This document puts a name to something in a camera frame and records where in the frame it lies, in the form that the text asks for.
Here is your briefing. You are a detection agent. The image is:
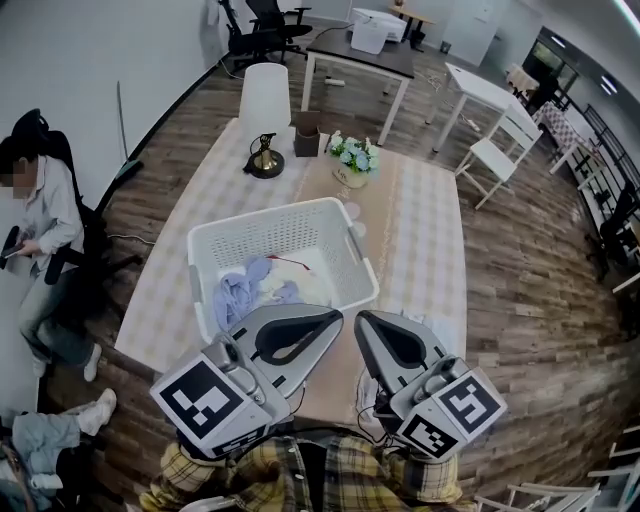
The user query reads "beige covered chair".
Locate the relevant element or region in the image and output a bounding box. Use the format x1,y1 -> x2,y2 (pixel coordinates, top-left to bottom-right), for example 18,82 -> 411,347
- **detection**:
504,62 -> 541,96

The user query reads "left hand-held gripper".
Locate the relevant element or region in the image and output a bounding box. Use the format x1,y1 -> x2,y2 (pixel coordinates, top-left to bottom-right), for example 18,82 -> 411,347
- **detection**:
148,302 -> 346,460

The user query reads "person's left forearm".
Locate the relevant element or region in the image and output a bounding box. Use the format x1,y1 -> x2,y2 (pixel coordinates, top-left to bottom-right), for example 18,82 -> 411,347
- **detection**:
157,439 -> 236,501

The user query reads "table with checkered tablecloth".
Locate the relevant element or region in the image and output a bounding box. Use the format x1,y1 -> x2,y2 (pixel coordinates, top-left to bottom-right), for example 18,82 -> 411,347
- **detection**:
532,102 -> 591,176

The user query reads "white wooden armchair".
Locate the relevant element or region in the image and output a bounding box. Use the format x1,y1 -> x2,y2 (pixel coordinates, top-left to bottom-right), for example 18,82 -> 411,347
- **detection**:
472,479 -> 601,512

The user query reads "white folding chair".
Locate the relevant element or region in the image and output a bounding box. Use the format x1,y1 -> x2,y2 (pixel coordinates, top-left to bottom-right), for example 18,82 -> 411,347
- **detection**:
454,102 -> 544,211

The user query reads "black phone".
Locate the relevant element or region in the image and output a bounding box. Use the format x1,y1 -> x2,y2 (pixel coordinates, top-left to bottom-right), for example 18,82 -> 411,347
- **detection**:
0,225 -> 31,271

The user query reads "white floor cable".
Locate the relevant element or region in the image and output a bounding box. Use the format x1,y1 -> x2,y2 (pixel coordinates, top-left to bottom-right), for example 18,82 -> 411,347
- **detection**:
107,233 -> 159,247

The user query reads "lavender clothes garment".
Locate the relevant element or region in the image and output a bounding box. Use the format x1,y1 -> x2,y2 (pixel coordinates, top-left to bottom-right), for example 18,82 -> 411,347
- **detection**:
213,255 -> 301,334

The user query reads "round wooden table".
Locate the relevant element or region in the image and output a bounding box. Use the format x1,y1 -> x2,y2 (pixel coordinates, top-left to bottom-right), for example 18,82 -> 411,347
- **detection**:
388,2 -> 437,54

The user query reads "cream clothes garment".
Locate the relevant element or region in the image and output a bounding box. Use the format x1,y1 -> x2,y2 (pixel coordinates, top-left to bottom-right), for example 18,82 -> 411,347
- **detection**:
257,252 -> 334,306

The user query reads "person's right forearm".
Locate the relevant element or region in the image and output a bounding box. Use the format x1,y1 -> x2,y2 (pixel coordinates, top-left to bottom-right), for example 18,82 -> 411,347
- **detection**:
399,447 -> 464,506

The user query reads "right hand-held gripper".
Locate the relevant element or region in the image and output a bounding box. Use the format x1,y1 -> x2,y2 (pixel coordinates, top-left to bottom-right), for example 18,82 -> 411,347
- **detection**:
353,309 -> 509,460

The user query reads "black office chair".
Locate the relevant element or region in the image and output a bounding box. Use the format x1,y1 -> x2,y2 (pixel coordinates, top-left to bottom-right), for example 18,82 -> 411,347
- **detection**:
217,0 -> 261,71
9,108 -> 144,321
244,0 -> 314,66

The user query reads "black metal rack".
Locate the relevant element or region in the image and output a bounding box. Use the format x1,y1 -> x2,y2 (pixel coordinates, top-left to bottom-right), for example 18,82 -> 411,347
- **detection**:
574,102 -> 640,281

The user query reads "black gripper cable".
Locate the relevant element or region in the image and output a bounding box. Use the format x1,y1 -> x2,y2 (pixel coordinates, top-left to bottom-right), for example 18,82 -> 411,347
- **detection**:
357,367 -> 401,446

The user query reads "blue flower pot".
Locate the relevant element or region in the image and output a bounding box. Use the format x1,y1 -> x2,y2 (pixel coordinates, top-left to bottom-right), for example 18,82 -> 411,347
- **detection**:
327,129 -> 381,190

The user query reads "dark-top desk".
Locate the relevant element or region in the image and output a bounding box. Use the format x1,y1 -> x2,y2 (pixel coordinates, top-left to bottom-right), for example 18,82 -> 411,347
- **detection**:
301,27 -> 417,146

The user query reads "dark brown pen holder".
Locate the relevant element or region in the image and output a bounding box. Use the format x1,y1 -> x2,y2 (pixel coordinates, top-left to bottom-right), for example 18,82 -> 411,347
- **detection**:
293,110 -> 322,159

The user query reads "green floor mop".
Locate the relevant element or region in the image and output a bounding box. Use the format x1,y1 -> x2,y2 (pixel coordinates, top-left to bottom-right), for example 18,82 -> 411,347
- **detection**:
115,80 -> 145,179

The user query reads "person's plaid shirt torso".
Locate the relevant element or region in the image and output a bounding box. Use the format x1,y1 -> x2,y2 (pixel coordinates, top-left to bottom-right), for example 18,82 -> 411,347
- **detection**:
137,432 -> 476,512

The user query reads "white plastic laundry basket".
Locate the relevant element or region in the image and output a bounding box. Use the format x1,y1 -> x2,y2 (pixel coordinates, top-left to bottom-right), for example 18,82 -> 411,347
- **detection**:
187,196 -> 380,341

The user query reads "white body-worn device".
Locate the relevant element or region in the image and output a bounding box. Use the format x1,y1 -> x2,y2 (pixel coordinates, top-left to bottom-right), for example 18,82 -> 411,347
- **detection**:
177,494 -> 241,512

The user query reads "white shade table lamp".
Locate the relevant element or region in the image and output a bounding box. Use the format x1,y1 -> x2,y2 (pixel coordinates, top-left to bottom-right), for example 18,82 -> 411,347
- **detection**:
238,62 -> 292,180

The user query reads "white side table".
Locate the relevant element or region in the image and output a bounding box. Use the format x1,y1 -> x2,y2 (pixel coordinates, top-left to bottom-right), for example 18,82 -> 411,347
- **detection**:
432,62 -> 526,154

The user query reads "beige checkered tablecloth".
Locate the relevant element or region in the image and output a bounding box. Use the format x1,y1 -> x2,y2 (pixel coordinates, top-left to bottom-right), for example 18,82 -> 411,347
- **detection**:
114,117 -> 469,426

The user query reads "white printer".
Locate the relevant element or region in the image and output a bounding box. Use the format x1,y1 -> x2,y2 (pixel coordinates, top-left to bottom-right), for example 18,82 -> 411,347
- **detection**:
349,6 -> 409,52

